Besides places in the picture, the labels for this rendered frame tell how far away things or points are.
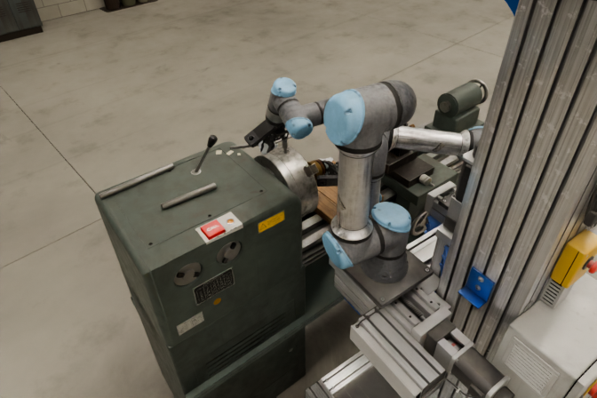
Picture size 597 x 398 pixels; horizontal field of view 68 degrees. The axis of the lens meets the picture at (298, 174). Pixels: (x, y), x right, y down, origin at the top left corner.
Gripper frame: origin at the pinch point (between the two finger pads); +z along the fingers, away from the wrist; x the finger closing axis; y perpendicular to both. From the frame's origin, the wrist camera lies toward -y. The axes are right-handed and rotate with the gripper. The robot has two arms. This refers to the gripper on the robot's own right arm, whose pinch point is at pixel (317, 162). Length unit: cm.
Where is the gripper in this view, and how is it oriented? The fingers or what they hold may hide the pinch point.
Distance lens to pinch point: 200.4
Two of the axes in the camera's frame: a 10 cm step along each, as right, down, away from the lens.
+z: -5.9, -4.9, 6.4
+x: -0.1, -7.9, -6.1
